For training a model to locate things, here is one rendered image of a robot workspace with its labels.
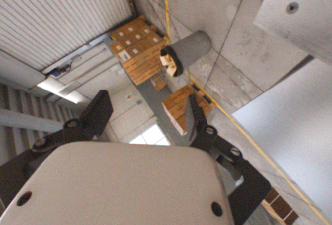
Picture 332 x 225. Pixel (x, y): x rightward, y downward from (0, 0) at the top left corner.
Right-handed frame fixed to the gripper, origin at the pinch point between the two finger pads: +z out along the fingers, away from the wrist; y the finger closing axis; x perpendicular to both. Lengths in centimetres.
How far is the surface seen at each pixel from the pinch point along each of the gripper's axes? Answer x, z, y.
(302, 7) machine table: 10.7, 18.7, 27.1
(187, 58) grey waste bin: -43, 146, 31
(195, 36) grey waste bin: -21, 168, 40
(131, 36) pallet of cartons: -50, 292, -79
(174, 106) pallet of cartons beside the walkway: -169, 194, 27
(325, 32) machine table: 7.2, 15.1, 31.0
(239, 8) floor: 12, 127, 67
